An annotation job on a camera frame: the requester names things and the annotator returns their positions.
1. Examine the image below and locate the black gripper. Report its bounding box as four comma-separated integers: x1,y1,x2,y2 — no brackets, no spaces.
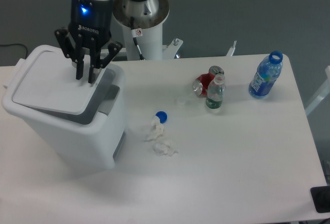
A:
54,0,123,83

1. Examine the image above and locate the white trash can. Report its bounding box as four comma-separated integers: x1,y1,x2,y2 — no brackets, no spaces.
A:
2,45,127,169

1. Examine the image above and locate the blue bottle cap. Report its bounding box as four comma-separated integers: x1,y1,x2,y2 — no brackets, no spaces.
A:
155,111,168,124

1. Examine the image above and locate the clear bottle cap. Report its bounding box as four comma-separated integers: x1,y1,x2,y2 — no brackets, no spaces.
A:
176,97,187,106

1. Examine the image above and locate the crushed red soda can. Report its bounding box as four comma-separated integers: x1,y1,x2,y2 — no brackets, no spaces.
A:
192,65,224,97

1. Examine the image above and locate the crumpled white tissue upper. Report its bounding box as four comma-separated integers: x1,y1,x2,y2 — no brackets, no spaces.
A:
145,116,164,142

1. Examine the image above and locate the crumpled white tissue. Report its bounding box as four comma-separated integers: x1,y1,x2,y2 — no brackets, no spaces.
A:
153,139,179,157
145,116,164,142

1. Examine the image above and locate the crumpled white tissue lower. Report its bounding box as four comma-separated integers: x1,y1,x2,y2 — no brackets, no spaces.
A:
153,139,179,157

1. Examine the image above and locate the small clear green-label bottle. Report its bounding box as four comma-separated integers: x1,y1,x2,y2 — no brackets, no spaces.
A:
206,73,225,109

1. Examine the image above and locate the large blue drink bottle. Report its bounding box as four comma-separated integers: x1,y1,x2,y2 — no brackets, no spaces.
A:
249,50,283,99

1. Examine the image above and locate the black device at edge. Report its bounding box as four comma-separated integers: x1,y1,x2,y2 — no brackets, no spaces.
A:
310,185,329,213

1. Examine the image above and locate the black cable on pedestal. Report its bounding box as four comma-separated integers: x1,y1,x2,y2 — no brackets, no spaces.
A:
129,16,145,61

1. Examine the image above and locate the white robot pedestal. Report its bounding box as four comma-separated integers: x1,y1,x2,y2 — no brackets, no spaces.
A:
97,0,238,61

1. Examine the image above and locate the black floor cable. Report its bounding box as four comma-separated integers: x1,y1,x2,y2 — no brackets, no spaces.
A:
0,43,28,58

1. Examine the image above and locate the white frame right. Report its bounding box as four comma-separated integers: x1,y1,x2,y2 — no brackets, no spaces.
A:
305,66,329,116

